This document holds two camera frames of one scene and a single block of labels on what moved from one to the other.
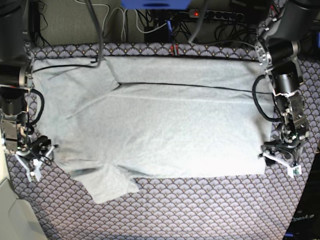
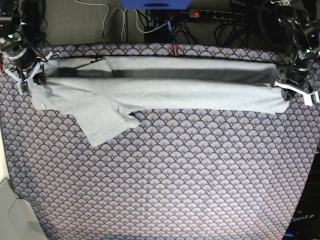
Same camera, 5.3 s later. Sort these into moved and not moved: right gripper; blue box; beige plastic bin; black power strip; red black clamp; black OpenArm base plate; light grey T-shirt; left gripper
Moved: right gripper; light grey T-shirt; left gripper
Not moved: blue box; red black clamp; black OpenArm base plate; beige plastic bin; black power strip
